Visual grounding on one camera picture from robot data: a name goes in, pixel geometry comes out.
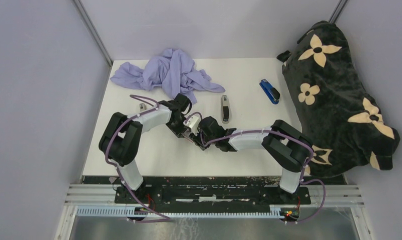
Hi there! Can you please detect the beige black stapler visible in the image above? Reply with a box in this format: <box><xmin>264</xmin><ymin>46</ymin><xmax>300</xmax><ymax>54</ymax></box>
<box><xmin>221</xmin><ymin>95</ymin><xmax>230</xmax><ymax>124</ymax></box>

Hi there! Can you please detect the red white staple box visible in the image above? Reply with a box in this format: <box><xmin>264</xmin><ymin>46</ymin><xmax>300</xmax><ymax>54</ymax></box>
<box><xmin>182</xmin><ymin>130</ymin><xmax>194</xmax><ymax>143</ymax></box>

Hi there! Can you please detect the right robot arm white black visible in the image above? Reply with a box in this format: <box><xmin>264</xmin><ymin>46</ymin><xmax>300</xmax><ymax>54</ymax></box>
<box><xmin>184</xmin><ymin>115</ymin><xmax>314</xmax><ymax>204</ymax></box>

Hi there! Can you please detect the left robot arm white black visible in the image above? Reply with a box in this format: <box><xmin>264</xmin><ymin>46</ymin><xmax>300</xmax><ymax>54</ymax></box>
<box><xmin>99</xmin><ymin>93</ymin><xmax>192</xmax><ymax>204</ymax></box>

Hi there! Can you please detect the blue stapler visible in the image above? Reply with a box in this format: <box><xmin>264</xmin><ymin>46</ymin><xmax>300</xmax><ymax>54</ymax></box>
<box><xmin>259</xmin><ymin>79</ymin><xmax>280</xmax><ymax>105</ymax></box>

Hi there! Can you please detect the purple crumpled cloth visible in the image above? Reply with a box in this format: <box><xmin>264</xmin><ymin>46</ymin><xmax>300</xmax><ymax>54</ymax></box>
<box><xmin>110</xmin><ymin>48</ymin><xmax>225</xmax><ymax>104</ymax></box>

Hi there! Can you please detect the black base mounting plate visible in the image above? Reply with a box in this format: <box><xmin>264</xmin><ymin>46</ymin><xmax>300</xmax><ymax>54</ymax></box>
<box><xmin>134</xmin><ymin>176</ymin><xmax>311</xmax><ymax>214</ymax></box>

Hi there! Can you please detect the black floral plush pillow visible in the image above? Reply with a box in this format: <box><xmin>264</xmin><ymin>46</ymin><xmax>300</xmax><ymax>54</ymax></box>
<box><xmin>277</xmin><ymin>21</ymin><xmax>400</xmax><ymax>178</ymax></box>

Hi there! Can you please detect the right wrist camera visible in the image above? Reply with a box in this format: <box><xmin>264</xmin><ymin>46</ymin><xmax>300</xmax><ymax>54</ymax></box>
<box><xmin>184</xmin><ymin>115</ymin><xmax>201</xmax><ymax>135</ymax></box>

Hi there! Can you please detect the aluminium rail frame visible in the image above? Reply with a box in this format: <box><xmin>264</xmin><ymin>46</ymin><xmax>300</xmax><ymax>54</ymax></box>
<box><xmin>54</xmin><ymin>184</ymin><xmax>364</xmax><ymax>240</ymax></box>

